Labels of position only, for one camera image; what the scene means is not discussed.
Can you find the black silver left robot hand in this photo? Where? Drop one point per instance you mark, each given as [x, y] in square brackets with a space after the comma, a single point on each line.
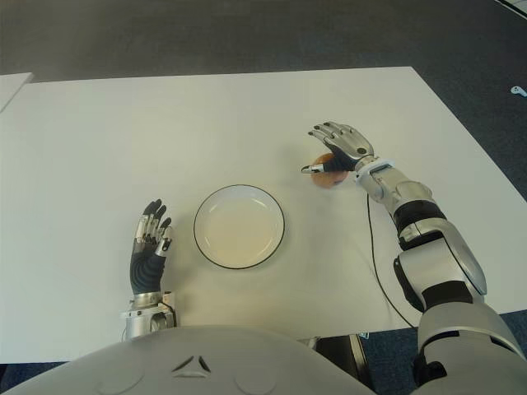
[146, 271]

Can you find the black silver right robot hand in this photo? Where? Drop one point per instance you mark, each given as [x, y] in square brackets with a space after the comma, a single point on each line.
[350, 144]

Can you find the red yellow apple with sticker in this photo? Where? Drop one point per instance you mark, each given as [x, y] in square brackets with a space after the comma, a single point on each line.
[329, 181]

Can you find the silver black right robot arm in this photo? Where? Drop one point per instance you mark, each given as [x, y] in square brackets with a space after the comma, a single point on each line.
[444, 255]

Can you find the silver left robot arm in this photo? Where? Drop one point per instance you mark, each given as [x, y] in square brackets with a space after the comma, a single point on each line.
[142, 321]

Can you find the white plate with black rim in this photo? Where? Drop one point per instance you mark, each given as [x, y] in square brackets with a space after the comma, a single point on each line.
[239, 230]

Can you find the grey robot torso shell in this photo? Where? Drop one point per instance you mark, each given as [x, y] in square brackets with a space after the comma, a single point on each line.
[185, 362]

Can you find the white handheld controller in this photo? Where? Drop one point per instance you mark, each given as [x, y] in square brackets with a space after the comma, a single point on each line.
[518, 91]

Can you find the white side table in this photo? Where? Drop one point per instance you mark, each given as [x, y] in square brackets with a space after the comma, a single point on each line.
[10, 88]

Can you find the black table frame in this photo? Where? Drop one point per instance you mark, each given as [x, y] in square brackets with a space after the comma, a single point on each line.
[337, 362]

